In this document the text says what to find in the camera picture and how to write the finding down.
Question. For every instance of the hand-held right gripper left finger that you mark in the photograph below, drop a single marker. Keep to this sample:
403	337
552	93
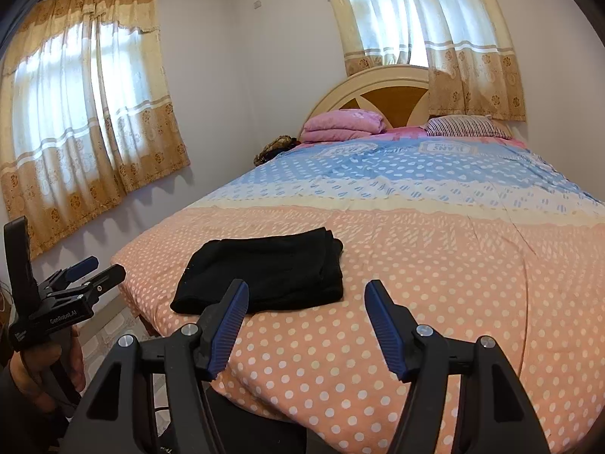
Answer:
231	326

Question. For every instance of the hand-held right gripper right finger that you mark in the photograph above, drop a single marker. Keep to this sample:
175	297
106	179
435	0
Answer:
385	326

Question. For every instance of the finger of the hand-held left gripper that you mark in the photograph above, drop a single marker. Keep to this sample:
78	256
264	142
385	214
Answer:
82	263
106	279

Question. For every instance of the black pants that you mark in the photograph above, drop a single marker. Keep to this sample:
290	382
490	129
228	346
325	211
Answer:
264	269

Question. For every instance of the person's left forearm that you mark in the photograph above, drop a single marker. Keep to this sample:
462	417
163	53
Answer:
23	425

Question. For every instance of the person's left hand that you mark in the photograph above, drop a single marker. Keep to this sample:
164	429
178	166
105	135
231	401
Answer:
28	378

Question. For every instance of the polka dot bedspread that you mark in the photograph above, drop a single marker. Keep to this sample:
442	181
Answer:
425	246

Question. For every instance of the person's dark clothing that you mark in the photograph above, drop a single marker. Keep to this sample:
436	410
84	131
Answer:
246	430

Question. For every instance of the beige floral curtain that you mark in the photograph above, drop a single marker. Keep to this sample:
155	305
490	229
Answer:
491	90
151	137

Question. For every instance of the brown patterned cloth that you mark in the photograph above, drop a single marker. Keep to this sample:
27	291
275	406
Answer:
279	144

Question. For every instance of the pink bed sheet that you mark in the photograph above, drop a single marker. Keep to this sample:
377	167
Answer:
406	132

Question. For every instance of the folded pink blanket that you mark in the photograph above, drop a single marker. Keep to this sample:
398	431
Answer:
340	123

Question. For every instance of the striped pillow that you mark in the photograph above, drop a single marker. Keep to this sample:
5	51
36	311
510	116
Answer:
463	126

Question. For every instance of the cream wooden headboard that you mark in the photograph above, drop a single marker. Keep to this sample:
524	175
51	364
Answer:
378	75

